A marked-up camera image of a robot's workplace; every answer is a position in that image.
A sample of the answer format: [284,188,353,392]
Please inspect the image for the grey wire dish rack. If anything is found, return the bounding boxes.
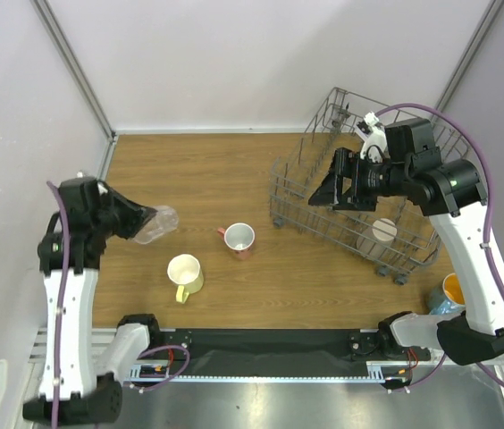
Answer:
[269,88,485,285]

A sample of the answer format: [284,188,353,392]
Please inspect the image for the clear plastic cup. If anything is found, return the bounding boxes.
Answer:
[132,206,179,245]

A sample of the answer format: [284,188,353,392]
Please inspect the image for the grey cable duct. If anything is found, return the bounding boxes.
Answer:
[125,362,409,384]

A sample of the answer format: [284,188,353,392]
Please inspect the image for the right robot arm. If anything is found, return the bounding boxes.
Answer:
[308,113,504,366]

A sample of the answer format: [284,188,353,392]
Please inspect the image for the aluminium frame post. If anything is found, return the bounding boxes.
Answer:
[30,0,117,142]
[435,0,504,111]

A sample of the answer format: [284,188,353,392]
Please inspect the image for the left aluminium frame post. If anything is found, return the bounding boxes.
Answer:
[30,0,117,142]

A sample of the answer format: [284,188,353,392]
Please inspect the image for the right aluminium frame post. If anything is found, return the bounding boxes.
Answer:
[435,0,504,111]

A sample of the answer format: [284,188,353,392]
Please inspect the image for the blue mug orange inside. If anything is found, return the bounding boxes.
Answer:
[427,273,466,315]

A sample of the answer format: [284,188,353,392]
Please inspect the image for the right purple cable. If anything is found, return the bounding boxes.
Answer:
[374,102,504,401]

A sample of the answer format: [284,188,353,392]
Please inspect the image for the beige plastic cup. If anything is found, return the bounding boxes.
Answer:
[356,218,398,259]

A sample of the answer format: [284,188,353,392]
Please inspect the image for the pink patterned mug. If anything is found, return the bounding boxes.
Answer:
[216,223,256,260]

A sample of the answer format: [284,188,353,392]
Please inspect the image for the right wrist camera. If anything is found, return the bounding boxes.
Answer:
[356,112,387,163]

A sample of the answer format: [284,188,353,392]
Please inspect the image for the yellow mug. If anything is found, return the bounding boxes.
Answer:
[167,254,204,304]

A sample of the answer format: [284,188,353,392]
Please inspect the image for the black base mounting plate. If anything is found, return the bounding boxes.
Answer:
[162,329,415,361]

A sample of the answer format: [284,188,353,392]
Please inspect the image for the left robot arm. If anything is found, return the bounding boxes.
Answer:
[22,176,163,428]

